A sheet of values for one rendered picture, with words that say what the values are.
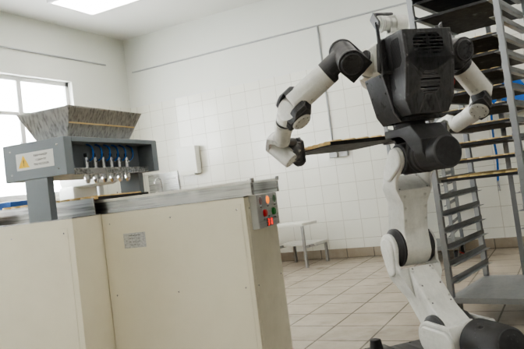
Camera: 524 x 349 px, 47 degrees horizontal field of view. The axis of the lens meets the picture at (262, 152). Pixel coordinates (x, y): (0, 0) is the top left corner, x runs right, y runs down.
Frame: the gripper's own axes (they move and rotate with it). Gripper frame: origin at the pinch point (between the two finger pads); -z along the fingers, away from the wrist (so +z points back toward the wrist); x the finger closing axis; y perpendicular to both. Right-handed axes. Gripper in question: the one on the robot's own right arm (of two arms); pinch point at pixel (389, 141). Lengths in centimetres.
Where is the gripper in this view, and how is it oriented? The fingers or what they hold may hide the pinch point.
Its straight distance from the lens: 277.9
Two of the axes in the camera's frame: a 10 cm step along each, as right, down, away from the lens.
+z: 8.9, -1.4, -4.4
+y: -4.4, 0.1, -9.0
